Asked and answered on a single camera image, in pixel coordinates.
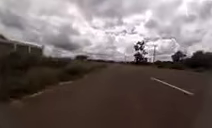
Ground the small distant building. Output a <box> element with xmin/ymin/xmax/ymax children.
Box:
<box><xmin>75</xmin><ymin>54</ymin><xmax>90</xmax><ymax>62</ymax></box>

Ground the tall dark tree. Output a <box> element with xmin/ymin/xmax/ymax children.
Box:
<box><xmin>133</xmin><ymin>40</ymin><xmax>149</xmax><ymax>64</ymax></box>

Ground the dark asphalt road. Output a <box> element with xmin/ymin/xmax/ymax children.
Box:
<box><xmin>0</xmin><ymin>63</ymin><xmax>212</xmax><ymax>128</ymax></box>

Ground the pole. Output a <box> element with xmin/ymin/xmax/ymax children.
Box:
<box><xmin>151</xmin><ymin>44</ymin><xmax>158</xmax><ymax>64</ymax></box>

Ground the grass strip beside trees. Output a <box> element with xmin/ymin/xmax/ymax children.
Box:
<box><xmin>153</xmin><ymin>61</ymin><xmax>212</xmax><ymax>75</ymax></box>

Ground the white road edge line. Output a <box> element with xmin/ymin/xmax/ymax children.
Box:
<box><xmin>7</xmin><ymin>79</ymin><xmax>75</xmax><ymax>106</ymax></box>

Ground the white dashed centre line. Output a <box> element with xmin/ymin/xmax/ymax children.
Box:
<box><xmin>149</xmin><ymin>76</ymin><xmax>196</xmax><ymax>97</ymax></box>

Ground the grass verge with bushes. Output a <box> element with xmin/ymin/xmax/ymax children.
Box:
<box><xmin>0</xmin><ymin>53</ymin><xmax>108</xmax><ymax>103</ymax></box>

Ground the row of dark trees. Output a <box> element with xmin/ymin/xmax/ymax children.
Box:
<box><xmin>170</xmin><ymin>49</ymin><xmax>212</xmax><ymax>70</ymax></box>

